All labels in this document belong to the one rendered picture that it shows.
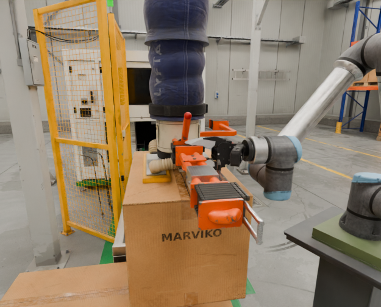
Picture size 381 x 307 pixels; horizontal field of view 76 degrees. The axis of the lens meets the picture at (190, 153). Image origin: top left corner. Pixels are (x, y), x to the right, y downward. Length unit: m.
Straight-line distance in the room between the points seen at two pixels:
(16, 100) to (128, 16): 8.50
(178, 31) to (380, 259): 1.13
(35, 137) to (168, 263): 1.54
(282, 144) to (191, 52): 0.43
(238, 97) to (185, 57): 10.20
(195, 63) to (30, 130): 1.50
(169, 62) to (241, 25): 10.50
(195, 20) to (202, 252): 0.76
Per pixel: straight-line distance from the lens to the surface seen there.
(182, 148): 0.72
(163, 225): 0.78
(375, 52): 1.05
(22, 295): 1.48
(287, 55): 12.27
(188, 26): 0.91
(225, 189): 0.44
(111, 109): 2.02
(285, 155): 0.83
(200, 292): 0.96
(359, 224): 1.36
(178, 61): 0.89
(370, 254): 1.27
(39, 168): 2.18
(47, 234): 2.39
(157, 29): 0.92
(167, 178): 0.88
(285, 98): 12.23
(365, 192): 1.31
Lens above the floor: 1.43
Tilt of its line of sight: 14 degrees down
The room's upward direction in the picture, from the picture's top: straight up
